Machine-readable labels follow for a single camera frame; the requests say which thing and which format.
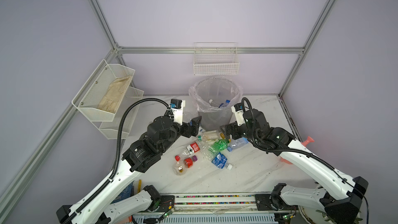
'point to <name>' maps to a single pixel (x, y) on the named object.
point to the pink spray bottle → (310, 139)
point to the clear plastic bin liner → (215, 94)
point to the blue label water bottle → (215, 103)
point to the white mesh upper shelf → (99, 98)
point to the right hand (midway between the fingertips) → (226, 124)
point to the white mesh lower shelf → (111, 129)
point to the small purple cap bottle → (194, 158)
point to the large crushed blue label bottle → (236, 143)
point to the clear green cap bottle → (209, 136)
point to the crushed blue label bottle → (220, 160)
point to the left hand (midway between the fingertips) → (191, 116)
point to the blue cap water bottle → (223, 104)
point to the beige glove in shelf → (116, 90)
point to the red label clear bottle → (192, 149)
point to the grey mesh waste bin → (212, 121)
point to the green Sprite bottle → (219, 145)
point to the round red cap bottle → (179, 168)
